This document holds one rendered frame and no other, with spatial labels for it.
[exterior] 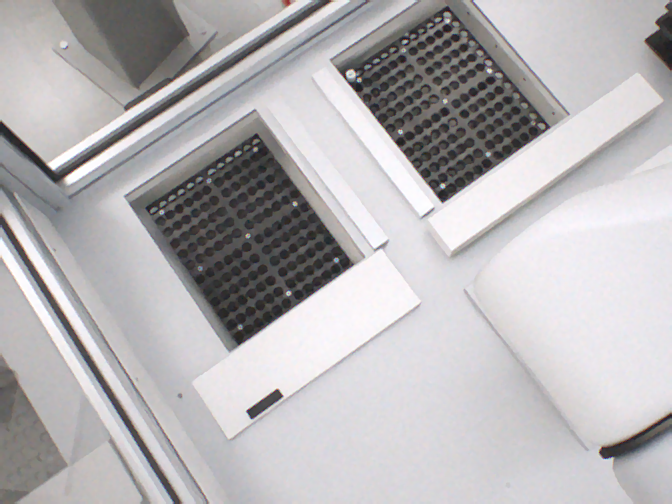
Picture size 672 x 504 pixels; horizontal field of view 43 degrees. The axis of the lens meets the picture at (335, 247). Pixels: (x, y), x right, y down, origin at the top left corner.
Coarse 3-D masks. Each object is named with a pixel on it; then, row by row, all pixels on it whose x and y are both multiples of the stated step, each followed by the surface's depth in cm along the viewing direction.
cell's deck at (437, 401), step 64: (384, 0) 113; (512, 0) 112; (576, 0) 111; (640, 0) 111; (320, 64) 111; (576, 64) 109; (640, 64) 109; (192, 128) 109; (320, 128) 108; (640, 128) 106; (128, 192) 107; (320, 192) 106; (384, 192) 106; (576, 192) 105; (128, 256) 105; (128, 320) 103; (192, 320) 103; (448, 320) 101; (320, 384) 100; (384, 384) 100; (448, 384) 100; (512, 384) 99; (256, 448) 99; (320, 448) 98; (384, 448) 98; (448, 448) 98; (512, 448) 97; (576, 448) 97
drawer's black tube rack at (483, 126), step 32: (448, 32) 119; (384, 64) 115; (416, 64) 115; (448, 64) 115; (480, 64) 115; (384, 96) 114; (416, 96) 117; (448, 96) 114; (480, 96) 113; (512, 96) 116; (384, 128) 113; (416, 128) 116; (448, 128) 113; (480, 128) 112; (512, 128) 115; (416, 160) 115; (448, 160) 111; (480, 160) 111; (448, 192) 110
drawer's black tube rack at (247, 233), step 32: (256, 160) 116; (192, 192) 112; (224, 192) 115; (256, 192) 112; (288, 192) 111; (160, 224) 114; (192, 224) 111; (224, 224) 110; (256, 224) 110; (288, 224) 110; (320, 224) 110; (192, 256) 110; (224, 256) 109; (256, 256) 112; (288, 256) 109; (320, 256) 109; (224, 288) 108; (256, 288) 108; (288, 288) 108; (320, 288) 108; (224, 320) 107; (256, 320) 110
